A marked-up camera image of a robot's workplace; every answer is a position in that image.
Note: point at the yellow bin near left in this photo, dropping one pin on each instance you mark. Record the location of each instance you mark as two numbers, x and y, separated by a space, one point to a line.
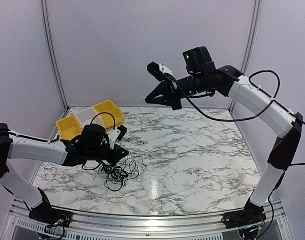
69 127

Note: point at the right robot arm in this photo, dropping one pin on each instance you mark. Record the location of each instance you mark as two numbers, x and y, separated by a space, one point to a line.
204 77

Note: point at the left corner aluminium post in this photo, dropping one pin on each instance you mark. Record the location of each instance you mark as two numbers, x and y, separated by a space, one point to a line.
52 54

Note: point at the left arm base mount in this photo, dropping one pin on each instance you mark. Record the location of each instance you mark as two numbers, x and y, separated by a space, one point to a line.
51 216

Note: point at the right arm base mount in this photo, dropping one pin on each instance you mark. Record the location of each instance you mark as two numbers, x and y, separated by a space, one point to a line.
241 218

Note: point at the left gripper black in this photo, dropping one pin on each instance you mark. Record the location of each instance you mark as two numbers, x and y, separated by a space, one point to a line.
118 155

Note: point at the corner aluminium post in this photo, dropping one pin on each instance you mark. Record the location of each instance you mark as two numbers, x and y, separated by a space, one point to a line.
52 54
252 35

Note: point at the yellow bin far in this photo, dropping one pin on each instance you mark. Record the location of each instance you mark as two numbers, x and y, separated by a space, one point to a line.
109 107

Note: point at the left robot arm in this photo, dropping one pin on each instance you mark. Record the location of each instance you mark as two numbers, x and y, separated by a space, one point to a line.
93 144

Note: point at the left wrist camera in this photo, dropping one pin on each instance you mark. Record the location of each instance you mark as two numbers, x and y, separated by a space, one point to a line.
116 135

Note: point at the right corner aluminium post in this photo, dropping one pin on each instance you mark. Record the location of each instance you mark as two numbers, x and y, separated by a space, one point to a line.
252 35

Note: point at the white bin middle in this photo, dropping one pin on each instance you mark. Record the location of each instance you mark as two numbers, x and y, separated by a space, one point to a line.
86 117

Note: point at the yellow bin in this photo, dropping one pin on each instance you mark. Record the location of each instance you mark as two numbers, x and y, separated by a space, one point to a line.
69 127
109 107

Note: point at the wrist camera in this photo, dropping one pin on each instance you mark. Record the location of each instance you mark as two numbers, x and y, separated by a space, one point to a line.
116 135
159 70

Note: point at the aluminium front rail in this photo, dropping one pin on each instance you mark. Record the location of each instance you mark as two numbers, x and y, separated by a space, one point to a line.
100 226

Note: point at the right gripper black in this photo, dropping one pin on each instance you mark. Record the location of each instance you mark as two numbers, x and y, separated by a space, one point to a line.
168 88

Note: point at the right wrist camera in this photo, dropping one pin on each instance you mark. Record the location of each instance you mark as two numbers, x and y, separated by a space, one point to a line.
159 70

